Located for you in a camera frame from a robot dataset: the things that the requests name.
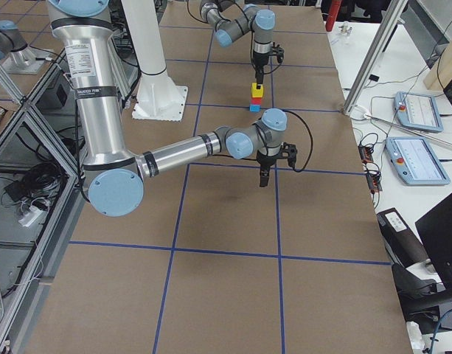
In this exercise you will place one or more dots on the red fire extinguisher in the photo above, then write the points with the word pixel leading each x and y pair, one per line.
pixel 332 14

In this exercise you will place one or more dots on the red cube block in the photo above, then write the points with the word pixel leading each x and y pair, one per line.
pixel 256 101

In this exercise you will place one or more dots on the black device with label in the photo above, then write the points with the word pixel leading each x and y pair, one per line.
pixel 401 240

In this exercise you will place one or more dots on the upper teach pendant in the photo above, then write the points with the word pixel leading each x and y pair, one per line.
pixel 418 111

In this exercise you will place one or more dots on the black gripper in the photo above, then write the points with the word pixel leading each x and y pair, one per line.
pixel 259 63
pixel 265 160

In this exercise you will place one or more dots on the wooden board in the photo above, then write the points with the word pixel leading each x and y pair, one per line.
pixel 440 74

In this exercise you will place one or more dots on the white pedestal column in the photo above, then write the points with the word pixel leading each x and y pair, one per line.
pixel 158 97

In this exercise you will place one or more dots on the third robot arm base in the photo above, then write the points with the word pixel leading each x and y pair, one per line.
pixel 18 56

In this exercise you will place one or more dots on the teach pendant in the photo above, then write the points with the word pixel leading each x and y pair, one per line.
pixel 418 111
pixel 415 161

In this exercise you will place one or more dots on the white power strip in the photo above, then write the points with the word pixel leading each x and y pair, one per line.
pixel 30 217

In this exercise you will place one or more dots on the yellow cube block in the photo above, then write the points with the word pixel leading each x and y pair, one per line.
pixel 257 91

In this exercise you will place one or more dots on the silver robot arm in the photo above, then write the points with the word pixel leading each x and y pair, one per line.
pixel 252 19
pixel 114 175

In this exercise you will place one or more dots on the aluminium frame post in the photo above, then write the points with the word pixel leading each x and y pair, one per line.
pixel 382 36

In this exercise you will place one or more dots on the black monitor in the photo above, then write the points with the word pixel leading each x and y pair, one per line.
pixel 435 231

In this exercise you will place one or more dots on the orange circuit board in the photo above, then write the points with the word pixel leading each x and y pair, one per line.
pixel 371 169

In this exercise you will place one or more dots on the lower teach pendant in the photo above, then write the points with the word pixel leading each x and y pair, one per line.
pixel 415 161

